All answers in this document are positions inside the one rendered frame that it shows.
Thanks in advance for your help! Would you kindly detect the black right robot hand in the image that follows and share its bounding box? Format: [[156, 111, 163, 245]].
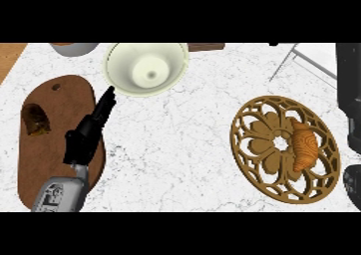
[[336, 43, 361, 213]]

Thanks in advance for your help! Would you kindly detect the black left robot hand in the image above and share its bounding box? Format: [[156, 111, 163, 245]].
[[62, 85, 119, 166]]

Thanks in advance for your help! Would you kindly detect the golden ornate round placemat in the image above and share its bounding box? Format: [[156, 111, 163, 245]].
[[228, 95, 343, 205]]

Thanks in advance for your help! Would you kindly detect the brown wooden cutting board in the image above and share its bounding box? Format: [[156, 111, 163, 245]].
[[17, 74, 108, 211]]

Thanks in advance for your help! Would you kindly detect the dark brown food item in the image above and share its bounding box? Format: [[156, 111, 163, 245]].
[[21, 103, 53, 137]]

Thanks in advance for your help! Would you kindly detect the orange croissant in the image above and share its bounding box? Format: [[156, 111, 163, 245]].
[[289, 118, 321, 173]]

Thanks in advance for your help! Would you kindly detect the cream ceramic bowl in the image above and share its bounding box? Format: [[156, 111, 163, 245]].
[[104, 43, 191, 98]]

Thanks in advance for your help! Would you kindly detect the grey bowl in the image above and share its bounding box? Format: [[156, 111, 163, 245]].
[[49, 43, 101, 58]]

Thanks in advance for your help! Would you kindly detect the brown wooden block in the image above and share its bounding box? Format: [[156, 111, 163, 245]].
[[187, 43, 226, 53]]

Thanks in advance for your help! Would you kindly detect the grey wire tiered shelf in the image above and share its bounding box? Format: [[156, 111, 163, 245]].
[[268, 43, 339, 90]]

